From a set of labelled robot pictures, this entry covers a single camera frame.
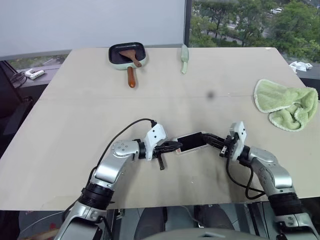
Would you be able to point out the white crumpled paper pieces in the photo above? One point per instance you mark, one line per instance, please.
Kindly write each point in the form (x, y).
(300, 66)

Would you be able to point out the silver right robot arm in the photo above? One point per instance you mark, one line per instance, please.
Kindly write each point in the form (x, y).
(272, 170)

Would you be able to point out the white smartphone with black screen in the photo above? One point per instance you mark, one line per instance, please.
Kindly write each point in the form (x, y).
(191, 142)

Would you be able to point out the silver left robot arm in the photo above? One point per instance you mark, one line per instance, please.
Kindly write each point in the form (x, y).
(110, 165)

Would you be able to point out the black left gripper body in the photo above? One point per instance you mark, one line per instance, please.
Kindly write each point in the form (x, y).
(160, 157)

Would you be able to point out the dark window frame post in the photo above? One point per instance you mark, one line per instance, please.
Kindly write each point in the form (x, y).
(188, 22)

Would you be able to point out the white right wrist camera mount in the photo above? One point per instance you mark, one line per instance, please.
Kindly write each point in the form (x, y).
(240, 135)

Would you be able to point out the white power strip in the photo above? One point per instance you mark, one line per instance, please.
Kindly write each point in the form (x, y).
(35, 74)

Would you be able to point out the brown wooden spatula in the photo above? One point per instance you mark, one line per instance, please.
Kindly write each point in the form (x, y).
(128, 55)

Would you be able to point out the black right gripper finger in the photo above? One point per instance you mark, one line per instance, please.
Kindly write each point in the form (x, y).
(213, 138)
(215, 145)

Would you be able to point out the white window blind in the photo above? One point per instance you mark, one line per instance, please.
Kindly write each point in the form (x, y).
(87, 22)

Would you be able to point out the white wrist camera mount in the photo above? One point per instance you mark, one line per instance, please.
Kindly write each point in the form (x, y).
(155, 137)
(240, 135)

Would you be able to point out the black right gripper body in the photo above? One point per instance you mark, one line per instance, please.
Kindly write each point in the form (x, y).
(230, 146)

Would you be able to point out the green fluffy towel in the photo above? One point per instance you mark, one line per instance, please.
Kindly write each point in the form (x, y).
(287, 102)

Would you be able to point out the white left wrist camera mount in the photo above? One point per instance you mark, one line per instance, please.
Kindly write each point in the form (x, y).
(155, 137)

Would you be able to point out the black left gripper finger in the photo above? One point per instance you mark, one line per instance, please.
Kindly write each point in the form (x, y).
(171, 149)
(172, 143)

